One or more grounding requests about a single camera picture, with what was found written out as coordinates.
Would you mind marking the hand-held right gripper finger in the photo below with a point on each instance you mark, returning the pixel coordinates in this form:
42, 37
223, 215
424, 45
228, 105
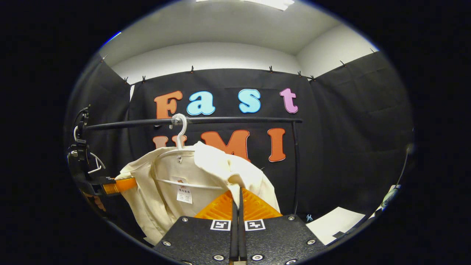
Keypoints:
234, 235
242, 235

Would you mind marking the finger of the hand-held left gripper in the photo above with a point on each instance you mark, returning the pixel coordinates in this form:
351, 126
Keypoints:
121, 185

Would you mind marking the cream button shirt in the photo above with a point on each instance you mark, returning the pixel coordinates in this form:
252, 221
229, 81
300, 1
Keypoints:
206, 173

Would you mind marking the white plastic clothes hanger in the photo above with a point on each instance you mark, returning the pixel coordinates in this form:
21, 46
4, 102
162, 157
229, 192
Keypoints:
100, 162
181, 138

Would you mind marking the black clothes rack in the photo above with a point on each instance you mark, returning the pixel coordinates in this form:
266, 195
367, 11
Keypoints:
239, 120

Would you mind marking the black backdrop cloth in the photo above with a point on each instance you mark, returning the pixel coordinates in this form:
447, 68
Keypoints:
349, 129

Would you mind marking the white plastic device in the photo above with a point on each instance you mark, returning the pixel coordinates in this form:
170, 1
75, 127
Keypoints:
390, 197

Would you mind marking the ceiling light panel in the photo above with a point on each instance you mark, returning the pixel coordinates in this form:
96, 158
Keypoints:
272, 3

